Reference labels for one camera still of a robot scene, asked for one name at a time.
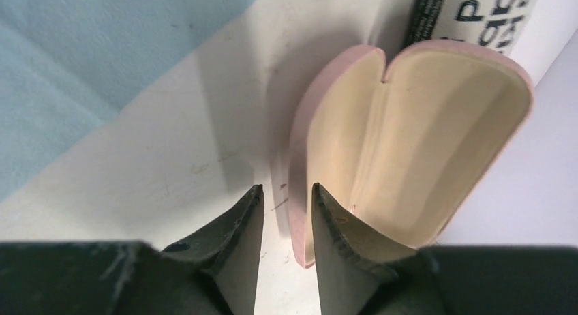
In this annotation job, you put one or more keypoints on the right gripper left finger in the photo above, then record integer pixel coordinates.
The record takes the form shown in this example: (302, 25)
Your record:
(211, 271)

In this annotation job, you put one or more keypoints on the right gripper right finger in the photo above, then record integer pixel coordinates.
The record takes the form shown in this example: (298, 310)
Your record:
(361, 271)

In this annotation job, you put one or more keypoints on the pink glasses case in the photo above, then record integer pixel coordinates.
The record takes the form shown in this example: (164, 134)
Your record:
(401, 144)

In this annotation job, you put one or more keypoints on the left blue cleaning cloth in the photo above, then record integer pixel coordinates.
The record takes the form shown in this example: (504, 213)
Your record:
(70, 66)

